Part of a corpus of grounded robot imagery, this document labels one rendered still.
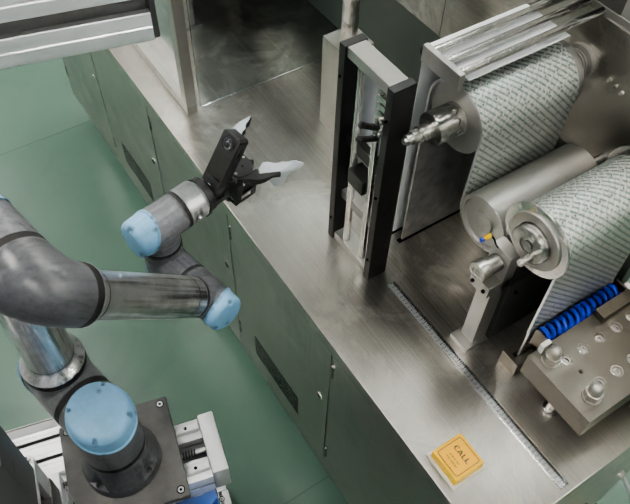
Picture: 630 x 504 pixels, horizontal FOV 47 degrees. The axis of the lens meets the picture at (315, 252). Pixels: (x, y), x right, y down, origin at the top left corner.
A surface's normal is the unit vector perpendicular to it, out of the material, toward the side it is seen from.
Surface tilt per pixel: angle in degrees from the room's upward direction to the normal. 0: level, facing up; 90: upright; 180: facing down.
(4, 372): 0
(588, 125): 90
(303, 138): 0
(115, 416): 7
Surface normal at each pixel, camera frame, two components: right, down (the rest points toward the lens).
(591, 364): 0.02, -0.61
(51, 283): 0.62, -0.11
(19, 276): 0.23, -0.01
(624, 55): -0.84, 0.42
